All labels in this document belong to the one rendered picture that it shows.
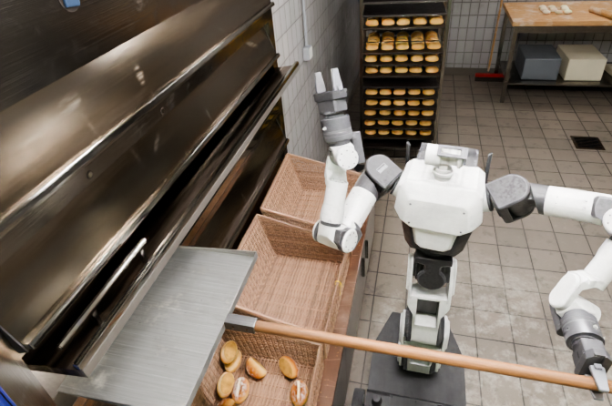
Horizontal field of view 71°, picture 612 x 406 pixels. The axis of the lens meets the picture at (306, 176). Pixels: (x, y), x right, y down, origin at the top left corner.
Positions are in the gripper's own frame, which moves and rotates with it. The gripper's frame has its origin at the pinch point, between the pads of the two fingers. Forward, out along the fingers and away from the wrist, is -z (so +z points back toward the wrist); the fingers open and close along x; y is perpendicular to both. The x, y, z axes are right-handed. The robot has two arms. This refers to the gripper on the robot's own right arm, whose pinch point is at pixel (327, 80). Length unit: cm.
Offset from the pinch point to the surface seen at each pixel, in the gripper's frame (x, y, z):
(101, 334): 2, 76, 43
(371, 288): -101, -81, 136
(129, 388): -10, 74, 65
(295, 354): -39, 12, 103
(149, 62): -31, 40, -16
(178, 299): -26, 52, 55
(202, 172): -42, 29, 22
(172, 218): -27, 47, 30
